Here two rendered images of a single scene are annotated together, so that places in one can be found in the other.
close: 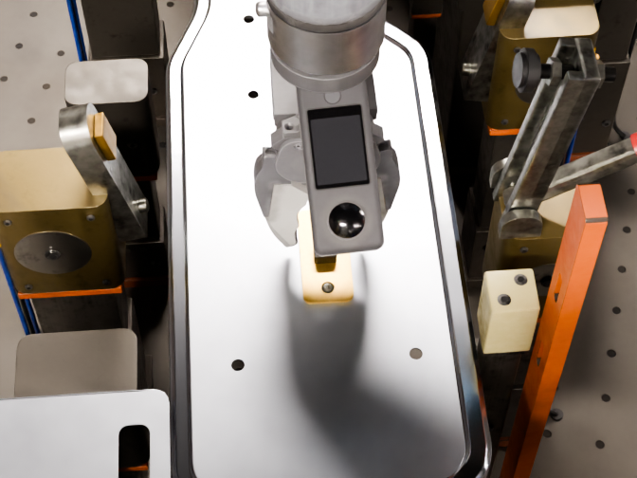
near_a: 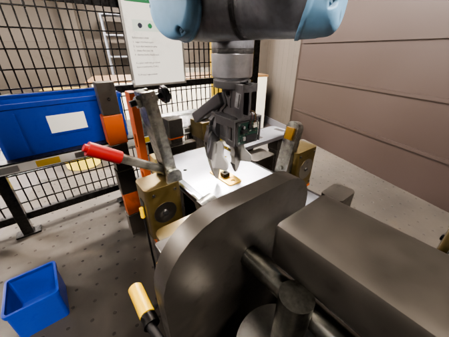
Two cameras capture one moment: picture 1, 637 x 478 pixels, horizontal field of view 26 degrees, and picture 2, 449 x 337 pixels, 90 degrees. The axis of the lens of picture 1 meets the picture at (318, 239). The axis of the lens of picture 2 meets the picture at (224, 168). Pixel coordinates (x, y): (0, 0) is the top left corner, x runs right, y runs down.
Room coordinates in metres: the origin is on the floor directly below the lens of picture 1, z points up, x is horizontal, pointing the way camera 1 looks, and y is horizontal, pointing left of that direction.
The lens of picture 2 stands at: (0.96, -0.27, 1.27)
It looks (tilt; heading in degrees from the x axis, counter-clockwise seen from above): 28 degrees down; 146
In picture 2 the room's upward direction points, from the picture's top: straight up
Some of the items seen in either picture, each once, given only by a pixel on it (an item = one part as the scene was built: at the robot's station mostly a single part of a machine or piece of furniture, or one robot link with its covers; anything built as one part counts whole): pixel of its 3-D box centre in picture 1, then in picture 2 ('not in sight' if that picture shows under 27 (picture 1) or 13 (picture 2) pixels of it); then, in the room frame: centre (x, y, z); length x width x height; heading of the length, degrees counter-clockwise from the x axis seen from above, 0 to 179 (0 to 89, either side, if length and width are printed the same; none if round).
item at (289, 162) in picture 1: (323, 90); (233, 111); (0.60, 0.00, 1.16); 0.09 x 0.08 x 0.12; 4
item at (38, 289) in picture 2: not in sight; (38, 297); (0.44, -0.46, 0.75); 0.11 x 0.10 x 0.09; 4
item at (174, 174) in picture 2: (511, 172); (174, 175); (0.61, -0.14, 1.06); 0.03 x 0.01 x 0.03; 94
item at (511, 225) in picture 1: (520, 223); not in sight; (0.56, -0.15, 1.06); 0.03 x 0.01 x 0.03; 94
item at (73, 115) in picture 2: not in sight; (63, 118); (0.16, -0.30, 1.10); 0.30 x 0.17 x 0.13; 96
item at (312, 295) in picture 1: (324, 251); (224, 174); (0.58, 0.00, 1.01); 0.08 x 0.04 x 0.01; 4
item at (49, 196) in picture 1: (63, 300); (292, 198); (0.61, 0.22, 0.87); 0.12 x 0.07 x 0.35; 94
